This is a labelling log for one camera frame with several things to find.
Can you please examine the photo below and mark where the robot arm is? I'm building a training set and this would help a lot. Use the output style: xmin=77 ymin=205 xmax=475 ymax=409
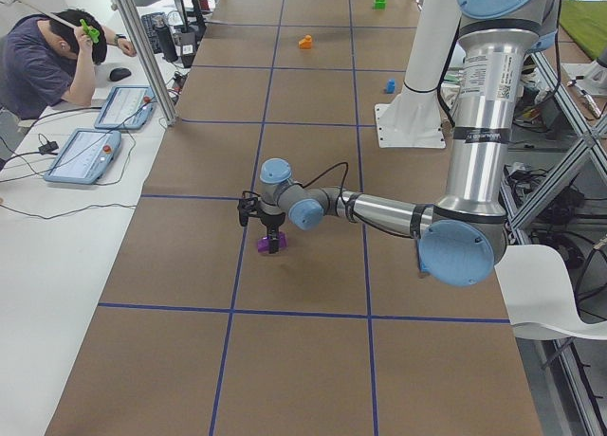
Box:
xmin=240 ymin=0 xmax=561 ymax=286

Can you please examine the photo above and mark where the green handheld tool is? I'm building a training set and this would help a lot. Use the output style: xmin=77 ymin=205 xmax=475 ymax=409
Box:
xmin=80 ymin=19 xmax=101 ymax=45

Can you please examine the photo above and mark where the small blue block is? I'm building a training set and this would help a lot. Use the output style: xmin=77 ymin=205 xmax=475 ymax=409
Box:
xmin=384 ymin=79 xmax=396 ymax=94

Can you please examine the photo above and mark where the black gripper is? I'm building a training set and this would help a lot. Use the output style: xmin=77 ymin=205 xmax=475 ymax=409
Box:
xmin=259 ymin=211 xmax=285 ymax=254

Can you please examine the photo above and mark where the black water bottle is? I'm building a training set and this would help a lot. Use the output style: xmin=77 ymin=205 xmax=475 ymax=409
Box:
xmin=155 ymin=17 xmax=178 ymax=63

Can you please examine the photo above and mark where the purple trapezoid block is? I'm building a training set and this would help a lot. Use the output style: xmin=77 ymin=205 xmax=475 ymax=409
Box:
xmin=257 ymin=231 xmax=287 ymax=254

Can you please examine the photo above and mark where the aluminium frame post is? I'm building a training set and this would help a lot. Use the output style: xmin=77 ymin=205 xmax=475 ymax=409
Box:
xmin=115 ymin=0 xmax=177 ymax=127

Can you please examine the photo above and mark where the far teach pendant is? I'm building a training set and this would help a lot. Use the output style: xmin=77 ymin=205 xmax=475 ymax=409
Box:
xmin=94 ymin=85 xmax=155 ymax=130

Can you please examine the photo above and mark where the near teach pendant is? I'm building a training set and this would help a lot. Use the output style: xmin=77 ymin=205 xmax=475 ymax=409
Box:
xmin=44 ymin=128 xmax=121 ymax=185

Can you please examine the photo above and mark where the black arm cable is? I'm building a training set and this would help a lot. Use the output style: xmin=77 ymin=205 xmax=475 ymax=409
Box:
xmin=301 ymin=160 xmax=428 ymax=241

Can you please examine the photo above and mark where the black keyboard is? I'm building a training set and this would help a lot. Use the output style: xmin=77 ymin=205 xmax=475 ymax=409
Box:
xmin=140 ymin=12 xmax=168 ymax=54

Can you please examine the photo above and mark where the long blue block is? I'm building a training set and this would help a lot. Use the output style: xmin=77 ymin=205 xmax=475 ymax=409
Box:
xmin=415 ymin=243 xmax=426 ymax=273

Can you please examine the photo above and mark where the seated person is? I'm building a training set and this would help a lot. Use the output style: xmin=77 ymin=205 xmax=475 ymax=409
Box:
xmin=2 ymin=9 xmax=137 ymax=120

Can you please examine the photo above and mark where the white camera stand pole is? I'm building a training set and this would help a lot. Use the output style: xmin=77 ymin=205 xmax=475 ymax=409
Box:
xmin=375 ymin=0 xmax=461 ymax=149

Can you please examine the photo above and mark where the orange trapezoid block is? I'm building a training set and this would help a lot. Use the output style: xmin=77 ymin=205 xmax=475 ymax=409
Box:
xmin=298 ymin=35 xmax=313 ymax=50

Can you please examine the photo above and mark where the teach pendant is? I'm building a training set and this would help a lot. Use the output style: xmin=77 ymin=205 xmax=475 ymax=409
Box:
xmin=44 ymin=128 xmax=121 ymax=185
xmin=94 ymin=85 xmax=155 ymax=130

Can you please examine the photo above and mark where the black computer mouse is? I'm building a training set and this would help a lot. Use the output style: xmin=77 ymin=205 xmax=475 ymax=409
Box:
xmin=108 ymin=67 xmax=132 ymax=82

